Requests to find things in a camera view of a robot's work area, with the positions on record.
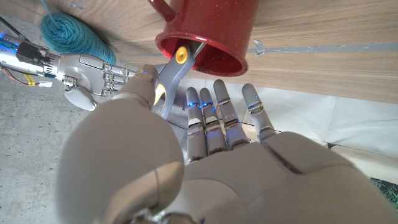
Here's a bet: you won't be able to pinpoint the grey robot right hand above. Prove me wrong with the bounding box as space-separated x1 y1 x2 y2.
57 52 137 112

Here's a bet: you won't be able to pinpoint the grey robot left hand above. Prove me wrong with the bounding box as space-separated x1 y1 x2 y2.
55 63 398 224

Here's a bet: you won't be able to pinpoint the grey scissors with yellow handles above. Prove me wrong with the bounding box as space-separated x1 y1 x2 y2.
149 42 206 121

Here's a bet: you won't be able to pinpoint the red enamel cup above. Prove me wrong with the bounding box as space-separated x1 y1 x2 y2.
147 0 261 78

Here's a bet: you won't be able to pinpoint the teal towel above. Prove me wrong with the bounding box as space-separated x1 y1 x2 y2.
39 0 118 66

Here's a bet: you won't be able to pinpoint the printed room backdrop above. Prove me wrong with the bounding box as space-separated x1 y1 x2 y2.
149 76 398 212

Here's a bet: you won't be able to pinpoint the grey tape strip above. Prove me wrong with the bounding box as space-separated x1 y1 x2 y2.
247 39 398 57

